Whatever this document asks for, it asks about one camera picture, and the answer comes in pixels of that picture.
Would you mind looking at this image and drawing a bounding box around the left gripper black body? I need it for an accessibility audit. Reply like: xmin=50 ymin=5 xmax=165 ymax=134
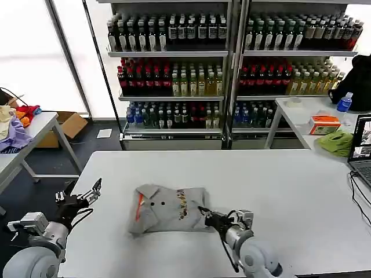
xmin=54 ymin=193 xmax=91 ymax=230

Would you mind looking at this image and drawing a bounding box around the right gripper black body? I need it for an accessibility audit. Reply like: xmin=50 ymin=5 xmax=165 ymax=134
xmin=203 ymin=211 xmax=233 ymax=233

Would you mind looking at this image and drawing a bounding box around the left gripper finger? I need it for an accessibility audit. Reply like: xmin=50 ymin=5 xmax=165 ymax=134
xmin=54 ymin=181 xmax=77 ymax=202
xmin=78 ymin=177 xmax=103 ymax=205

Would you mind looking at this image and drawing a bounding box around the grey polo shirt with print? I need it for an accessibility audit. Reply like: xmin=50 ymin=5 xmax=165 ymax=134
xmin=127 ymin=184 xmax=217 ymax=239

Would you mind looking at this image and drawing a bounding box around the open cardboard box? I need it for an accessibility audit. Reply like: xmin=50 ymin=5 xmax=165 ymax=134
xmin=37 ymin=111 xmax=89 ymax=149

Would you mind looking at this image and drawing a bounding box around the white table with clothes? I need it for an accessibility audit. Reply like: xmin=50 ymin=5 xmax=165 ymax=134
xmin=0 ymin=111 xmax=83 ymax=194

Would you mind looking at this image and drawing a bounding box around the purple cloth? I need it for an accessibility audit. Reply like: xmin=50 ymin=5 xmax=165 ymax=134
xmin=0 ymin=116 xmax=33 ymax=155

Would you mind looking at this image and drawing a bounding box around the red and orange cloth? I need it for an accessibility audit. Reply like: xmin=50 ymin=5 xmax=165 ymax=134
xmin=14 ymin=104 xmax=43 ymax=128

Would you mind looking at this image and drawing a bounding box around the cream cloth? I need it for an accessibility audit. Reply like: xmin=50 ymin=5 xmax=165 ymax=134
xmin=0 ymin=105 xmax=17 ymax=140

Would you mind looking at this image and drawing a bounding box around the green cloth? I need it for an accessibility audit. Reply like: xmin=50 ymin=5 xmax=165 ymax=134
xmin=315 ymin=130 xmax=354 ymax=158

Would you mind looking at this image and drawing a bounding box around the shelf of bottles wide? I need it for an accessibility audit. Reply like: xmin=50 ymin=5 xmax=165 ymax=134
xmin=97 ymin=0 xmax=236 ymax=151

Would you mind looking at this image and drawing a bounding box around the white side desk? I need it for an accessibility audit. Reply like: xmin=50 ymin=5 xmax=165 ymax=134
xmin=264 ymin=96 xmax=371 ymax=159

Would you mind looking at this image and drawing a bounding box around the orange tissue box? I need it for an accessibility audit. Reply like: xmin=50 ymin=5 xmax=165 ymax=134
xmin=308 ymin=115 xmax=341 ymax=136

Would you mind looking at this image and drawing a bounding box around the shelf of bottles narrow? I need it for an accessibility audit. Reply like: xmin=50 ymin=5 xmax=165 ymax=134
xmin=231 ymin=0 xmax=365 ymax=150

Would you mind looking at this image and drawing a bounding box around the open laptop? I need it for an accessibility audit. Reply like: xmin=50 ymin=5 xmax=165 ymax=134
xmin=347 ymin=113 xmax=371 ymax=189

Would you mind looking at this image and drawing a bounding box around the blue water bottle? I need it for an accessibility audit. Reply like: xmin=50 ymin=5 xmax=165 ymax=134
xmin=336 ymin=92 xmax=354 ymax=112

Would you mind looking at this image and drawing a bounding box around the black bag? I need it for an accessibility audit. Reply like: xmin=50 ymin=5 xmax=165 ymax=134
xmin=327 ymin=54 xmax=371 ymax=111

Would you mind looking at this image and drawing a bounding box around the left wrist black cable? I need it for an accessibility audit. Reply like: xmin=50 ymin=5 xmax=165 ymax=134
xmin=70 ymin=206 xmax=95 ymax=230

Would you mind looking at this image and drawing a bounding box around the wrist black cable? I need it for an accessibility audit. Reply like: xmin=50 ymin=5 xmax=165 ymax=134
xmin=70 ymin=206 xmax=95 ymax=230
xmin=218 ymin=228 xmax=240 ymax=273

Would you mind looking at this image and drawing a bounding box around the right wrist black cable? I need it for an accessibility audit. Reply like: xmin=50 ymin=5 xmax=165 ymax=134
xmin=218 ymin=228 xmax=240 ymax=273

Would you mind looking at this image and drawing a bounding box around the thin black window post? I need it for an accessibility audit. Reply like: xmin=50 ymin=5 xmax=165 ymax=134
xmin=83 ymin=0 xmax=126 ymax=151

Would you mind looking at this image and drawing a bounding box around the thick grey window post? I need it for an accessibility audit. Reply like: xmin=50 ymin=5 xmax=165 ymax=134
xmin=45 ymin=0 xmax=94 ymax=120

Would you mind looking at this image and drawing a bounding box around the black laptop cable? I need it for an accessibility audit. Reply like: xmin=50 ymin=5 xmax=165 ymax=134
xmin=351 ymin=173 xmax=371 ymax=227
xmin=349 ymin=170 xmax=371 ymax=208

